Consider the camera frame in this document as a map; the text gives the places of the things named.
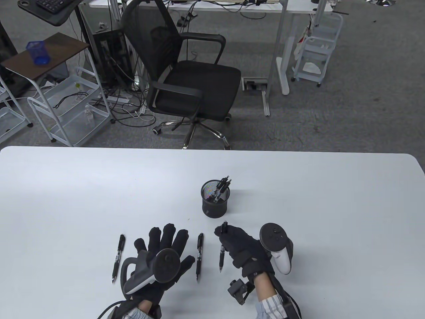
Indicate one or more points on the white metal leg desk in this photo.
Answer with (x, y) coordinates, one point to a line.
(298, 6)

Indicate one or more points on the blue mesh pen holder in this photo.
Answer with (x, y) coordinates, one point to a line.
(39, 53)

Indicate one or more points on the black keyboard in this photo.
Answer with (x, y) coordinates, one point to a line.
(49, 4)

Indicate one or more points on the person's right forearm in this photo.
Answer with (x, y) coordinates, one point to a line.
(265, 287)

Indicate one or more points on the black mesh office chair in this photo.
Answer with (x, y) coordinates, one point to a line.
(196, 86)

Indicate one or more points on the metal floor socket box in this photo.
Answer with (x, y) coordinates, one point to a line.
(255, 83)

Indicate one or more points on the black forearm pack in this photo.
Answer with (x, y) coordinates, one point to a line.
(120, 314)
(294, 310)

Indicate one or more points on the person's left forearm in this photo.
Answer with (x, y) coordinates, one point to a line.
(144, 313)

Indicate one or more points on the white crumpled cloth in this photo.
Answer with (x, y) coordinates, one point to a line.
(311, 68)

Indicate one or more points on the black keyboard stand tray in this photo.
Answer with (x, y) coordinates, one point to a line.
(56, 16)

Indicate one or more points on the black mesh pen holder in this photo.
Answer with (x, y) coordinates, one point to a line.
(214, 209)

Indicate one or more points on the white cart with brown top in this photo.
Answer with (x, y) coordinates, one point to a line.
(46, 56)

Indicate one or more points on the clear spray bottle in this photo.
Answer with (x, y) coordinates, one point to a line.
(88, 114)

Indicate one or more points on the person's right hand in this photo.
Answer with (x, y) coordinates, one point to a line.
(245, 252)

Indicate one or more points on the person's left hand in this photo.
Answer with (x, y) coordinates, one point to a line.
(166, 238)

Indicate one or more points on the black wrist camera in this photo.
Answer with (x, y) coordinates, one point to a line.
(237, 289)

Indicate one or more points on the white power strip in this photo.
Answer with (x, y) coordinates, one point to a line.
(116, 99)

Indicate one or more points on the pale tiered rolling cart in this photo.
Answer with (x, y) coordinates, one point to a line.
(317, 46)

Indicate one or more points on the black computer tower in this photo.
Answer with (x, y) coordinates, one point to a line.
(109, 56)

